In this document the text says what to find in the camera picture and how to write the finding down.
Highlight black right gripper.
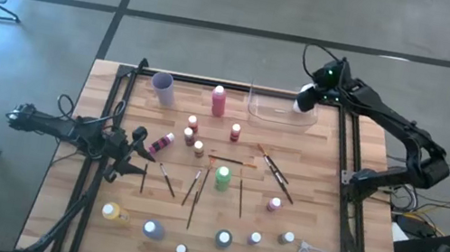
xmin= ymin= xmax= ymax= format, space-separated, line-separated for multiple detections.
xmin=295 ymin=52 xmax=357 ymax=121

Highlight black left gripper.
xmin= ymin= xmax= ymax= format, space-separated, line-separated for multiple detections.
xmin=100 ymin=120 xmax=162 ymax=190

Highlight small red paint bottle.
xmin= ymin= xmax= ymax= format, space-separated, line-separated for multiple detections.
xmin=185 ymin=114 xmax=201 ymax=135
xmin=228 ymin=122 xmax=243 ymax=144

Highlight large green paint bottle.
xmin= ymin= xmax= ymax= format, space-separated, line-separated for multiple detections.
xmin=212 ymin=164 xmax=235 ymax=194

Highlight long black paintbrush silver ferrule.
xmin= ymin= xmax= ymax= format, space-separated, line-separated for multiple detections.
xmin=256 ymin=154 xmax=302 ymax=205

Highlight large pink paint bottle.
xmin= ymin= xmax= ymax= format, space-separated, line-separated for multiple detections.
xmin=208 ymin=83 xmax=230 ymax=119

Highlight thin black paintbrush tan bristles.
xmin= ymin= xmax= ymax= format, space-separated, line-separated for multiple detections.
xmin=232 ymin=168 xmax=250 ymax=219

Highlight small pink paint bottle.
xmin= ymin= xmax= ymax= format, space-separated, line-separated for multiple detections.
xmin=265 ymin=196 xmax=284 ymax=214

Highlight large teal paint bottle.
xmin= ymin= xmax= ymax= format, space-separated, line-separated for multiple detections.
xmin=213 ymin=228 xmax=235 ymax=251

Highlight small grey-brown paint bottle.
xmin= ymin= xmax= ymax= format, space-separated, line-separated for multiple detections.
xmin=277 ymin=229 xmax=296 ymax=247

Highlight magenta paint bottle black label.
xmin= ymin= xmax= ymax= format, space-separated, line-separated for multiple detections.
xmin=147 ymin=128 xmax=177 ymax=158

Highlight large yellow paint bottle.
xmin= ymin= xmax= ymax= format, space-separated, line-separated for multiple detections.
xmin=99 ymin=200 xmax=133 ymax=224

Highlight small brown paint bottle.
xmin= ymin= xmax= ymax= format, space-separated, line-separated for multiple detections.
xmin=182 ymin=126 xmax=198 ymax=148

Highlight small ochre paint bottle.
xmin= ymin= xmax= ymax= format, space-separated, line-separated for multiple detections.
xmin=192 ymin=139 xmax=207 ymax=160

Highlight large purple paint bottle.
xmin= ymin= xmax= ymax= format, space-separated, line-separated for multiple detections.
xmin=140 ymin=217 xmax=168 ymax=243

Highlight thin black paintbrush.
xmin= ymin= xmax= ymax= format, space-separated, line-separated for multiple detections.
xmin=186 ymin=190 xmax=200 ymax=231
xmin=138 ymin=160 xmax=149 ymax=195

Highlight clear plastic bin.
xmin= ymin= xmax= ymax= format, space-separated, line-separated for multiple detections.
xmin=244 ymin=79 xmax=323 ymax=137

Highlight black paintbrush pale bristles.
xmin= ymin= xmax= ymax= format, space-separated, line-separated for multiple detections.
xmin=181 ymin=167 xmax=202 ymax=209

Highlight lavender plastic cup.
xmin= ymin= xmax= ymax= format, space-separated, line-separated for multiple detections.
xmin=146 ymin=69 xmax=181 ymax=109

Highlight black desk beam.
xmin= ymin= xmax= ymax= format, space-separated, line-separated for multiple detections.
xmin=391 ymin=221 xmax=450 ymax=252

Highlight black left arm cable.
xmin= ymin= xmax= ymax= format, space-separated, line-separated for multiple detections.
xmin=53 ymin=89 xmax=128 ymax=131

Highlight black floor cables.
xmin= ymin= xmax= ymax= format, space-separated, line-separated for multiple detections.
xmin=384 ymin=180 xmax=427 ymax=215

